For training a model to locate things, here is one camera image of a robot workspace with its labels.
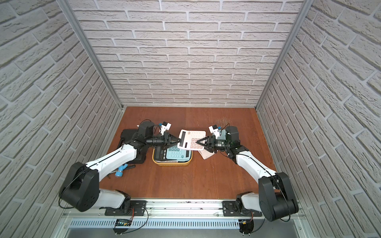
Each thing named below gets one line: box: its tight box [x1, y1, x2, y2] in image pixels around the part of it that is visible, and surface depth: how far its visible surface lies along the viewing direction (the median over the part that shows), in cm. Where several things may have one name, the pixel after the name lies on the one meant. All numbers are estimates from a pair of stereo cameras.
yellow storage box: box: [151, 148, 193, 167], surface depth 88 cm
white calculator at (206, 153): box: [197, 148, 215, 160], surface depth 93 cm
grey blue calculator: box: [166, 144, 192, 162], surface depth 85 cm
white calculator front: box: [177, 129, 207, 151], surface depth 79 cm
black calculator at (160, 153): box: [154, 146, 168, 162], surface depth 89 cm
